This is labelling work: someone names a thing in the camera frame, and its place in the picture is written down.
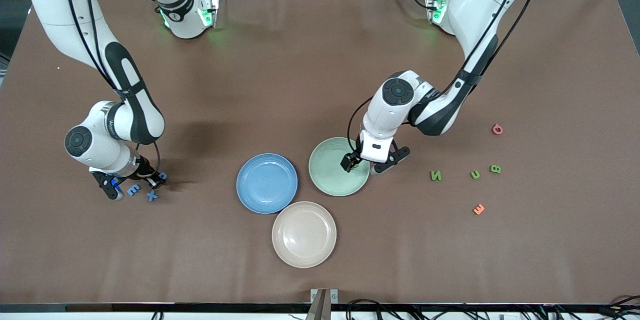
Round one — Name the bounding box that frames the brown table cover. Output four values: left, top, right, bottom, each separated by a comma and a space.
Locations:
0, 0, 640, 305

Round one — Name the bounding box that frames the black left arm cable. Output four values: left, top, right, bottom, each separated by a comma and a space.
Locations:
347, 0, 546, 155

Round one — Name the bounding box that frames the beige plate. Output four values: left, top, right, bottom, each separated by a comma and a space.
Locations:
272, 201, 337, 268

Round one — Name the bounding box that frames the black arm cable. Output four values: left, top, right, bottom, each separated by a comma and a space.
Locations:
60, 0, 162, 176
347, 0, 546, 155

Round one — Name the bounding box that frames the grey metal bracket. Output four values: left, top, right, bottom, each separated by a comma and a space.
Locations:
310, 288, 339, 305

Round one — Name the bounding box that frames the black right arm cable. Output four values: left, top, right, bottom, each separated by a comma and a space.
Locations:
60, 0, 162, 176

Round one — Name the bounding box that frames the tan pole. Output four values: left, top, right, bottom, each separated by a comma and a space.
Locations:
305, 288, 327, 320

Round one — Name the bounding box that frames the green plate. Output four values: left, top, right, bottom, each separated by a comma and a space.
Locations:
308, 137, 371, 197

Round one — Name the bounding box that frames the blue plate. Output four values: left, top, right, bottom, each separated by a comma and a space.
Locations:
236, 153, 299, 214

